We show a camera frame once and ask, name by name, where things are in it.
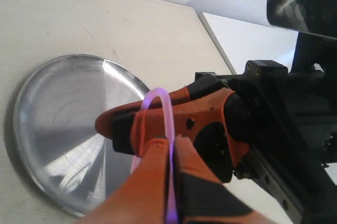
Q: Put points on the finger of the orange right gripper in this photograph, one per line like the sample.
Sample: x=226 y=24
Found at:
x=134 y=121

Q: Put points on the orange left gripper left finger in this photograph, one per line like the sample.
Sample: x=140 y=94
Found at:
x=143 y=197

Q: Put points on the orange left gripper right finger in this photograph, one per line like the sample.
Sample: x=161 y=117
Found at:
x=200 y=196

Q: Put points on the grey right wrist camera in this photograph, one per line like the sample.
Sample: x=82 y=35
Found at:
x=316 y=17

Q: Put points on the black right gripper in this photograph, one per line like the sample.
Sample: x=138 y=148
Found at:
x=288 y=119

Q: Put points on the purple translucent plastic tube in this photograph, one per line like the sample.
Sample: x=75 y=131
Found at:
x=171 y=213

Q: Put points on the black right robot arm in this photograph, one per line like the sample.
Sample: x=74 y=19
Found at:
x=273 y=125

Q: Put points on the round stainless steel plate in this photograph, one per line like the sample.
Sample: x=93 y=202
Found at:
x=54 y=129

